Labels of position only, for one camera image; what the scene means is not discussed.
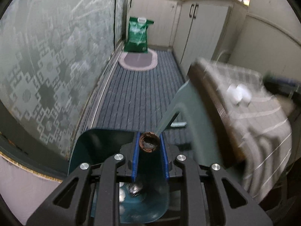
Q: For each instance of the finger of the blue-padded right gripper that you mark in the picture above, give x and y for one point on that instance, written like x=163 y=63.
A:
x=281 y=85

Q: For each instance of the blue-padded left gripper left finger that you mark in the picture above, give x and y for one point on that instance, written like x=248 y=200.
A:
x=89 y=194

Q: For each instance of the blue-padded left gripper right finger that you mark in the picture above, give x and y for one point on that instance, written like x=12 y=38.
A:
x=209 y=195

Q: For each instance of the white tissue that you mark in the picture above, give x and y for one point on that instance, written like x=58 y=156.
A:
x=122 y=192

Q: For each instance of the black snack packet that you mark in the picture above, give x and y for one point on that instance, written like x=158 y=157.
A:
x=134 y=189

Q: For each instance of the teal dustpan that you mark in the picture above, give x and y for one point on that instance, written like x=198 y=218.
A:
x=144 y=165

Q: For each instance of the white kitchen cabinet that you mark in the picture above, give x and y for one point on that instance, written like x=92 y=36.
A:
x=192 y=28

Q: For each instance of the white round lid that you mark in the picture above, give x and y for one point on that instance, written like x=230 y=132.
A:
x=239 y=94

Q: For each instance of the grey checked tablecloth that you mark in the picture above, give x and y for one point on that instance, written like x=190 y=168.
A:
x=261 y=130

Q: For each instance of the beige refrigerator side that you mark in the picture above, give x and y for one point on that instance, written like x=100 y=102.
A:
x=269 y=40

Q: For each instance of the oval pink grey mat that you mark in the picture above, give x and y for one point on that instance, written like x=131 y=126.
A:
x=139 y=61

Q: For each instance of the green rice bag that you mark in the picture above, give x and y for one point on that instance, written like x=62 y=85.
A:
x=137 y=35

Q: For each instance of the frosted patterned sliding door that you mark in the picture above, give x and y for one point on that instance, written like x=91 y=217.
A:
x=52 y=54

